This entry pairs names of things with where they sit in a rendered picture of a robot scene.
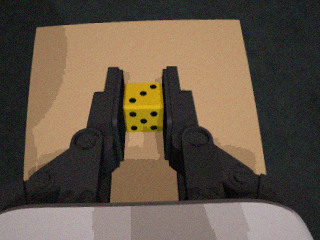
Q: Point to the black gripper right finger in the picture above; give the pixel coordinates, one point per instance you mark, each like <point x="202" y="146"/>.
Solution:
<point x="203" y="169"/>

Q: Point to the yellow die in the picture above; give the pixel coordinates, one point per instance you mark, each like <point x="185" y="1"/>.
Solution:
<point x="143" y="107"/>

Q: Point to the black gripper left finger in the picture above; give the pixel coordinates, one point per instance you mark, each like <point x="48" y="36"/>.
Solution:
<point x="82" y="173"/>

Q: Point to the tan mat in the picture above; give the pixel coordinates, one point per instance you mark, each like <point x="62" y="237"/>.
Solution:
<point x="70" y="63"/>

